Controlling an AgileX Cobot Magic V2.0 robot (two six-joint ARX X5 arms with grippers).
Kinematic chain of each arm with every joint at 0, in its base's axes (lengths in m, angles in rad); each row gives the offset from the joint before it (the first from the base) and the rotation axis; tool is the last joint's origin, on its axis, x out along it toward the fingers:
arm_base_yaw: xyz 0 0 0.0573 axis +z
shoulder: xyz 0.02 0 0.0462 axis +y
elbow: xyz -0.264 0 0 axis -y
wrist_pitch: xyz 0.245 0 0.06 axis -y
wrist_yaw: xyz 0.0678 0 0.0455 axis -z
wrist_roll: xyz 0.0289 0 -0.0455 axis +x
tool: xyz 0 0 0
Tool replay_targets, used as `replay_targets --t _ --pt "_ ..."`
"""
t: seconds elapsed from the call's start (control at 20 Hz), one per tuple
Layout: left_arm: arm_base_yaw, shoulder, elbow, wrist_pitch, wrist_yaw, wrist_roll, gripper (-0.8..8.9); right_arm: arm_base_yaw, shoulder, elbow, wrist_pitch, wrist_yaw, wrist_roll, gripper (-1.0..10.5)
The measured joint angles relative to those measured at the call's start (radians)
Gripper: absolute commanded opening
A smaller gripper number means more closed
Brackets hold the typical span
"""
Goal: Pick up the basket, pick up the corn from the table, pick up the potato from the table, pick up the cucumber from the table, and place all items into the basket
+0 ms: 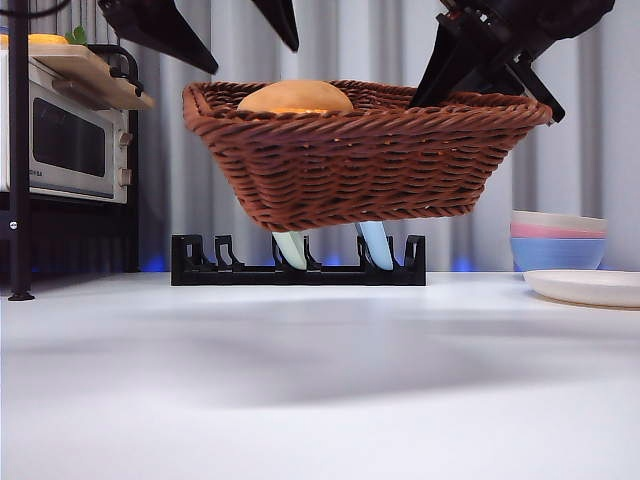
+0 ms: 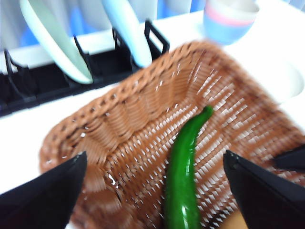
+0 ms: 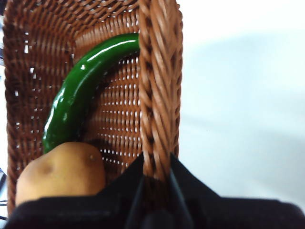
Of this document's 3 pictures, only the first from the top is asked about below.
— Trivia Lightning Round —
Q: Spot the yellow orange food item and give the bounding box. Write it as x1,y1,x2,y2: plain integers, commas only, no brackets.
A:
0,33,69,47

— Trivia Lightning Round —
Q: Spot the white toaster oven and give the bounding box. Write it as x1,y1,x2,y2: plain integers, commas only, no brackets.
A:
0,52,132,205

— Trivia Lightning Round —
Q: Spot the white flat plate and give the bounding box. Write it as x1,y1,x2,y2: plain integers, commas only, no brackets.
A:
522,269,640,309

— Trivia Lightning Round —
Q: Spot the orange corn cob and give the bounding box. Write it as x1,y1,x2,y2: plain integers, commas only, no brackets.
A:
259,105,336,116

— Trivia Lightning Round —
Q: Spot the brown potato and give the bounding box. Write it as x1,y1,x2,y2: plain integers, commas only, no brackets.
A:
236,79,354,115

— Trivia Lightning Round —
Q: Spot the grey curtain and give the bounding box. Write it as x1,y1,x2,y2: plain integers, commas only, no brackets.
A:
0,0,640,274

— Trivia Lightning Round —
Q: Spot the pale blue plate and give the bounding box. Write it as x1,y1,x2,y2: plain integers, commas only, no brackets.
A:
355,222,395,271

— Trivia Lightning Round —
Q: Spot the pink bowl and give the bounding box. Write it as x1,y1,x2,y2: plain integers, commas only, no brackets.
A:
509,223,608,240

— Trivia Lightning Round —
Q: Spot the cream bowl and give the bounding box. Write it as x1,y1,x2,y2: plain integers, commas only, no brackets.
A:
510,210,608,233

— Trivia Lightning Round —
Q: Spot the black metal shelf frame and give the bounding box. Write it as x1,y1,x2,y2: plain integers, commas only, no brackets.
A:
0,0,142,301

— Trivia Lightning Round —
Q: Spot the pale green plate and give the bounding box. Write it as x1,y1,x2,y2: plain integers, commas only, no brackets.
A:
272,230,306,271

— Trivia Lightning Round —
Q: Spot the wooden cutting board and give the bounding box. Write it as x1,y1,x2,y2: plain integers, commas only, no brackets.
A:
27,43,155,112

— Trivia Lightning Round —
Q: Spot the black cable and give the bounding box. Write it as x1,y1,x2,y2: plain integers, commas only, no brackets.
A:
13,0,72,19

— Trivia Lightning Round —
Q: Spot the brown wicker basket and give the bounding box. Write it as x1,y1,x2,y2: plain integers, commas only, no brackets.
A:
182,78,554,234

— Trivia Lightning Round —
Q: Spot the black dish rack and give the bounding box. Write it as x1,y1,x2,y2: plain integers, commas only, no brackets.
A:
170,232,427,287

